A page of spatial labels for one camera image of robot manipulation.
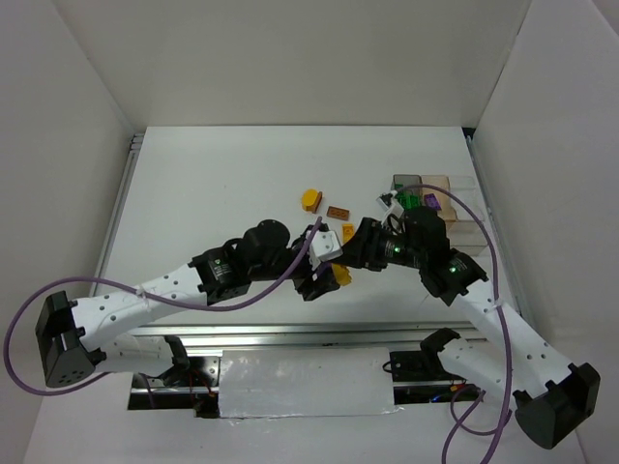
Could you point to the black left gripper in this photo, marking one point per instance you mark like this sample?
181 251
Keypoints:
307 278

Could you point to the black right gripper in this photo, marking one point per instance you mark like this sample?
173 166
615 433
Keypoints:
364 243

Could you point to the yellow rectangular lego brick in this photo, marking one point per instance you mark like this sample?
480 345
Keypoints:
342 275

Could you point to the purple butterfly lego brick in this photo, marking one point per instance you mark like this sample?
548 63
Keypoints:
431 201

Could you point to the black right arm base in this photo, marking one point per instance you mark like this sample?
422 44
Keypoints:
416 366

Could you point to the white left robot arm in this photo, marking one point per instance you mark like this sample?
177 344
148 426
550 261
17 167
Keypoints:
80 337

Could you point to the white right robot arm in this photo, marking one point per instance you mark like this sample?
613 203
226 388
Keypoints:
549 395

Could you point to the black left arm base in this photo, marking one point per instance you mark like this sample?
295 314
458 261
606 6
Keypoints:
180 368

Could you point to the yellow curved lego brick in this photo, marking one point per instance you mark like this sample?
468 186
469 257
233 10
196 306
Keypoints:
348 231

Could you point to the brown flat lego brick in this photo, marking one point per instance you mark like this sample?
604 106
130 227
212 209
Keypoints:
338 213

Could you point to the brown flat lego plate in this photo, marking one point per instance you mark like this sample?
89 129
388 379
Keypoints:
316 202

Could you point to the yellow round lego brick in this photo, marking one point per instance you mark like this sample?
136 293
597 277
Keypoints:
307 199

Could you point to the white foil board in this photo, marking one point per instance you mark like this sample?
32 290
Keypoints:
314 383

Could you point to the clear transparent bin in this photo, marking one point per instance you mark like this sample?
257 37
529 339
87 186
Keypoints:
464 233

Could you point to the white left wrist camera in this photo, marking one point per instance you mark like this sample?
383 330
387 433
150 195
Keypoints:
324 247

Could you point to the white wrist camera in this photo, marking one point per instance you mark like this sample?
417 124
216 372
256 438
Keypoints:
390 206
324 247

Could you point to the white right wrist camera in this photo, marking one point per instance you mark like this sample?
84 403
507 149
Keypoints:
390 206

